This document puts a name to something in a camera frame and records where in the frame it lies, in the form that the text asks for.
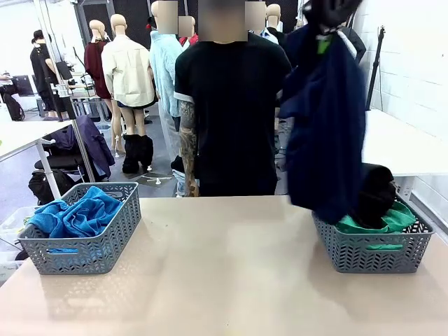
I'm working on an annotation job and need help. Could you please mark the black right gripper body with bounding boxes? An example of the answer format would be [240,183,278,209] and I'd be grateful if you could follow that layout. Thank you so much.
[302,0,363,34]

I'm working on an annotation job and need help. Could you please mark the navy blue garment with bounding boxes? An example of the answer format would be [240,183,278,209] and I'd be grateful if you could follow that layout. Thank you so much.
[278,24,368,225]

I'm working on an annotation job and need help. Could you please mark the black garment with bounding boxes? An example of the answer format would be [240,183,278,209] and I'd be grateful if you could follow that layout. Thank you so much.
[349,162,398,230]

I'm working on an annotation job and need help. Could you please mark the green garment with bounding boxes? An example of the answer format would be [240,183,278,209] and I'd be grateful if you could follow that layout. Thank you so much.
[335,201,417,251]

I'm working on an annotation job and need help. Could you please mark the bright blue garment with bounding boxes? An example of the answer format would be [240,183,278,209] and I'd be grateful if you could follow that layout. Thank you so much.
[27,185,124,253]

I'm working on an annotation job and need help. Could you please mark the person's tattooed right forearm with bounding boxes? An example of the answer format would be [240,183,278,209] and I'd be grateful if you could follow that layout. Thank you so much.
[178,99,200,186]

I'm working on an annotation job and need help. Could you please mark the mannequin in white shirt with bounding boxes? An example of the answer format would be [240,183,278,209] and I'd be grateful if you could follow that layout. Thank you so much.
[335,29,358,64]

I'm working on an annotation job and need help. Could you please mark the mannequin in black coat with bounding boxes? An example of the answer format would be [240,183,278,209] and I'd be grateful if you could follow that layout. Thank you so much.
[341,26,368,66]

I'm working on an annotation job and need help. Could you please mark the mannequin in black jacket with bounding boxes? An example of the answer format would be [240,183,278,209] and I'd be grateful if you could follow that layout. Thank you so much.
[265,3,298,50]

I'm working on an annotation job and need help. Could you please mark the black tripod stand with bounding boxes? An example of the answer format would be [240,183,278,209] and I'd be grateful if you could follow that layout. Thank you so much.
[365,24,387,111]

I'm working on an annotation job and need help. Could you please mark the mannequin in denim shirt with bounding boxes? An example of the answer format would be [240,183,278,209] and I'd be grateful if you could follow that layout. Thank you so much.
[244,1,279,45]

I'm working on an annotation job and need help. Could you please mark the person in black t-shirt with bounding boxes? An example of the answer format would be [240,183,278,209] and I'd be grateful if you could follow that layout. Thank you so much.
[173,0,293,197]

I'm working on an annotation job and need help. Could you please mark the white side table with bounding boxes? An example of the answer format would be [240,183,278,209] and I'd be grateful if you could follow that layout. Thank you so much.
[360,108,448,202]

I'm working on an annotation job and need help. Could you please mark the mannequin in red jacket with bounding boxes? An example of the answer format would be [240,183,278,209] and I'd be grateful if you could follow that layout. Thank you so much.
[178,15,200,48]

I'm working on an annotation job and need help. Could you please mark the mannequin in light blue fleece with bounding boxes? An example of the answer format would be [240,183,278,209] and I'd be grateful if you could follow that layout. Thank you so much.
[148,0,186,165]

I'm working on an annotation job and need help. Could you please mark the mannequin in cream jacket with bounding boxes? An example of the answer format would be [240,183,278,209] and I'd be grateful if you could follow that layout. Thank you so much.
[101,13,157,141]

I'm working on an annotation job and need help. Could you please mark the jeans bundle at mannequin ankles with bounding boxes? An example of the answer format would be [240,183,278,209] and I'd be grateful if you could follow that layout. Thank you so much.
[171,155,188,197]

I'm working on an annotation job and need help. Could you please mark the white mannequin foot stand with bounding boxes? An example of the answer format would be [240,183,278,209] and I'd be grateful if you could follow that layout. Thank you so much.
[141,174,173,186]

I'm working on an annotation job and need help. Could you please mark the black pants at mannequin ankles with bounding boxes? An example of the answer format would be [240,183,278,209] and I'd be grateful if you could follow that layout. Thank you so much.
[122,134,155,174]

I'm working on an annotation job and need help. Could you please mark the gray woven plastic basket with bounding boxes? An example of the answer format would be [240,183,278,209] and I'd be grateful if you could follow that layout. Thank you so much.
[17,181,143,276]
[310,195,435,274]

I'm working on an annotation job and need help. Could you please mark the mannequin in maroon top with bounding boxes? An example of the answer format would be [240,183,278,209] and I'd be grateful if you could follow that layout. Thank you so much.
[83,19,115,155]

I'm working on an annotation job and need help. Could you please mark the purple jacket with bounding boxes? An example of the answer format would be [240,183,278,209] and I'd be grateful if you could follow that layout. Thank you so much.
[45,115,116,181]

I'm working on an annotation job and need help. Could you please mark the black flat screen on stand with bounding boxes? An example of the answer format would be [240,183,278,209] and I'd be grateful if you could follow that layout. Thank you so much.
[55,59,74,81]

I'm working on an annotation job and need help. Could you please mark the standing person in black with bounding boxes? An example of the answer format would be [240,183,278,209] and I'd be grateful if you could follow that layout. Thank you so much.
[29,29,69,120]

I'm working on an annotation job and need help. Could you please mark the black office chair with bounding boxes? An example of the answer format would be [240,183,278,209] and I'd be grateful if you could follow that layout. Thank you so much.
[34,138,92,183]

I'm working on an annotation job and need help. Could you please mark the black computer monitor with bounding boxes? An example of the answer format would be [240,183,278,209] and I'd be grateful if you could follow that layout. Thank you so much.
[12,75,36,97]

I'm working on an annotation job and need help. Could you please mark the black backpack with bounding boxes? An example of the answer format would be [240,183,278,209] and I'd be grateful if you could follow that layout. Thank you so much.
[27,169,76,206]

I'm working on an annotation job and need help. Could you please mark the clear plastic floor bin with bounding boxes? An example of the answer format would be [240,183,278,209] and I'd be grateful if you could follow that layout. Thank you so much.
[0,205,50,246]

